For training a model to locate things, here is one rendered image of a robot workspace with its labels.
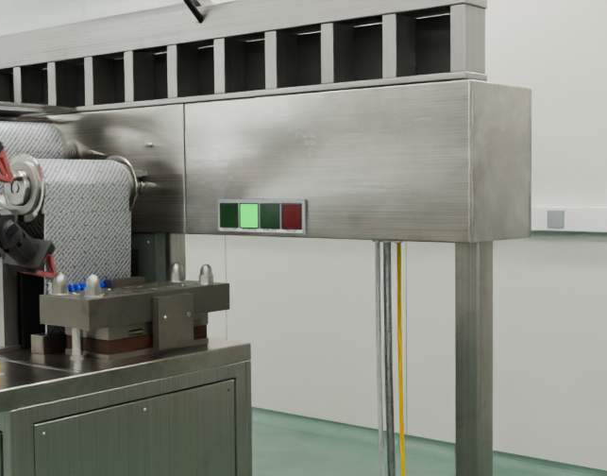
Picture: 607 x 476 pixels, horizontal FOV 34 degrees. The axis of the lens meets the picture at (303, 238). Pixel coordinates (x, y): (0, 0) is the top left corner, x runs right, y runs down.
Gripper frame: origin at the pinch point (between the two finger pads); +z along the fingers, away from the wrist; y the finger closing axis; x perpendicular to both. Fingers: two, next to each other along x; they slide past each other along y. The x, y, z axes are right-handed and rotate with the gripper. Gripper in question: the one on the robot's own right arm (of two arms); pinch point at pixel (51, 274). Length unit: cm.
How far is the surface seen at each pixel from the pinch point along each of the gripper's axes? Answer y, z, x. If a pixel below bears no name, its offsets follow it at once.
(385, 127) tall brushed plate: 68, -4, 38
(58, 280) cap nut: 6.8, -4.3, -3.1
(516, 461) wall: 29, 274, 67
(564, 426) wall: 49, 260, 81
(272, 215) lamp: 40.4, 10.2, 25.1
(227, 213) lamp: 27.4, 12.5, 25.9
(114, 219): 3.0, 7.1, 18.7
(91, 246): 2.0, 5.0, 10.3
